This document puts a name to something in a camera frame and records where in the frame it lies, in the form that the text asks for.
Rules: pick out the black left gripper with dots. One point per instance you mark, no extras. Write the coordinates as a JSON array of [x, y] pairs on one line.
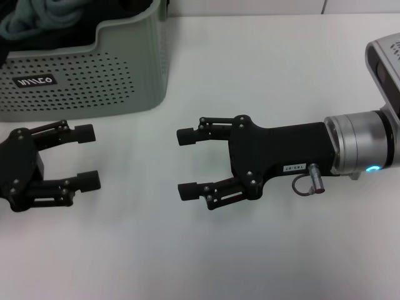
[[22, 156]]

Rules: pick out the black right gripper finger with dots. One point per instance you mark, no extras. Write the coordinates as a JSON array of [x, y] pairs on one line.
[[187, 191]]

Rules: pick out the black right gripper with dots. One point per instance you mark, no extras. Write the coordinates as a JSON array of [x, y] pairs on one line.
[[281, 147]]

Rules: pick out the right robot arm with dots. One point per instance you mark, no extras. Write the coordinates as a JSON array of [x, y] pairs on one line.
[[359, 140]]

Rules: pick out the green perforated storage box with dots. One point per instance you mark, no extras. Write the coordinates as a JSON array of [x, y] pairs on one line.
[[93, 87]]

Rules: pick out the light teal towel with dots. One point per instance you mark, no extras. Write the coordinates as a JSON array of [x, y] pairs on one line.
[[28, 18]]

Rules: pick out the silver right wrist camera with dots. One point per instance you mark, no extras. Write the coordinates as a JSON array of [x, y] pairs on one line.
[[386, 68]]

